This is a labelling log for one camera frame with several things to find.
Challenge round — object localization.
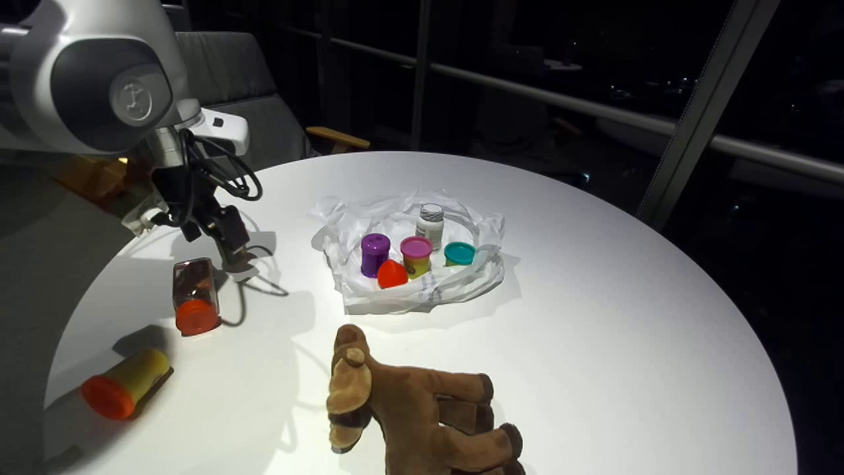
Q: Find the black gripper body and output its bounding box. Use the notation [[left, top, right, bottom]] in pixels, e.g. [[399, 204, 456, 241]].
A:
[[151, 165, 225, 241]]

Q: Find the purple playdough tub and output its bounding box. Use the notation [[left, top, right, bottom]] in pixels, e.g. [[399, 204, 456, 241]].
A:
[[361, 231, 391, 276]]

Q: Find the small red lid container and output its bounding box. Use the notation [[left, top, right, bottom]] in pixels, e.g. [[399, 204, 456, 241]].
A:
[[378, 259, 409, 287]]

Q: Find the magenta lid playdough tub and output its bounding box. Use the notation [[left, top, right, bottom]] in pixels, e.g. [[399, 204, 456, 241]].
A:
[[401, 237, 434, 276]]

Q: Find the white pill bottle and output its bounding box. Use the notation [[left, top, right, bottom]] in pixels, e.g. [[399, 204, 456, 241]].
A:
[[416, 204, 444, 247]]

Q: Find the teal lid playdough tub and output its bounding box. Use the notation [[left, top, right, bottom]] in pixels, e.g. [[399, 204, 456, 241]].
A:
[[444, 243, 476, 266]]

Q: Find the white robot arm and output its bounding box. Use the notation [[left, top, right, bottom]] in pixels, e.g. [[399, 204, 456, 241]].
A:
[[0, 0, 249, 268]]

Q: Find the white plastic bag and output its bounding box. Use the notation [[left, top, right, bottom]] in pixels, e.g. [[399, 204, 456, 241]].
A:
[[312, 192, 505, 313]]

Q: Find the red lid spice jar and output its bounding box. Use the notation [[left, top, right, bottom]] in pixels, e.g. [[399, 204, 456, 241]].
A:
[[172, 259, 221, 338]]

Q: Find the grey lounge chair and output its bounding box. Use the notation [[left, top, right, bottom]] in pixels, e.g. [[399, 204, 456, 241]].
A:
[[174, 28, 376, 169]]

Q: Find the lying red lid yellow tub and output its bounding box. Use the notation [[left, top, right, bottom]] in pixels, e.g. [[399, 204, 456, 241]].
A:
[[81, 347, 172, 419]]

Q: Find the metal window railing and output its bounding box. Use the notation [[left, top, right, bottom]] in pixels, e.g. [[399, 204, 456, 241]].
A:
[[291, 26, 844, 183]]

